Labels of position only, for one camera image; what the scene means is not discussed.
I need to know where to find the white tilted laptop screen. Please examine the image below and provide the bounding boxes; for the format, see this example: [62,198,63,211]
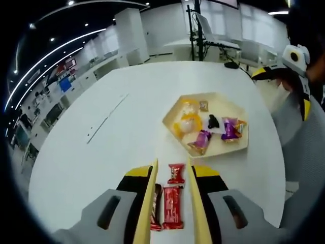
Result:
[196,13,218,45]

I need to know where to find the red wall poster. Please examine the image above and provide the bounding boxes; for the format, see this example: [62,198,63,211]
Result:
[55,57,77,76]

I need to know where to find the blue panel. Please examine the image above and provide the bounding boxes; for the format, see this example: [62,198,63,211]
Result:
[58,77,72,93]

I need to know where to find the person's torso in dark clothing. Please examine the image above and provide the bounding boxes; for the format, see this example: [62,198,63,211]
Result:
[286,0,325,102]

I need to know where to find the small red snack food packet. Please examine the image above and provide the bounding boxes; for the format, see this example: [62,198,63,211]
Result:
[167,163,186,185]

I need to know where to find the white square pillar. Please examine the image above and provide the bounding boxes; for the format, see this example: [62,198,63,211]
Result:
[114,7,151,67]

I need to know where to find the yellow pastry food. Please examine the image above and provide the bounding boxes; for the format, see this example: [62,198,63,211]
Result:
[177,98,203,119]
[172,113,204,140]

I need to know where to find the beige food tongs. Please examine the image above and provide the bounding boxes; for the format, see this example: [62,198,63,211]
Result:
[132,157,213,244]

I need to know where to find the long red snack food packet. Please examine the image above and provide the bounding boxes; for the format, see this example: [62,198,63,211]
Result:
[161,185,184,230]
[149,183,164,231]

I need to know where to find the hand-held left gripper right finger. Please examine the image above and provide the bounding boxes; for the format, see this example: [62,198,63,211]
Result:
[192,164,283,244]

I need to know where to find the white desk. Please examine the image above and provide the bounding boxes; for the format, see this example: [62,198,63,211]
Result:
[162,38,241,62]

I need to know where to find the beige hexagonal container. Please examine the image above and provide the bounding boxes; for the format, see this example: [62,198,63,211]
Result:
[162,91,249,159]

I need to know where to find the black snack food clear wrapper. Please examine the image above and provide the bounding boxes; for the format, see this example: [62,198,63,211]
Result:
[205,114,221,130]

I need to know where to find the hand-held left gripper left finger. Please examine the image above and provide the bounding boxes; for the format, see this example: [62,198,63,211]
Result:
[54,164,154,244]

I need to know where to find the black monitor stand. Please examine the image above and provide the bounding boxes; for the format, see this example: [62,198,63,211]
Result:
[186,4,207,62]

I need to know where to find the small orange striped candy food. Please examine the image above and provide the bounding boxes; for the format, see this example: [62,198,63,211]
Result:
[234,119,248,136]

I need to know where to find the purple snack food packet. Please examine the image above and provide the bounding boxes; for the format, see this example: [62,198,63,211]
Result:
[220,116,241,142]
[187,129,213,156]

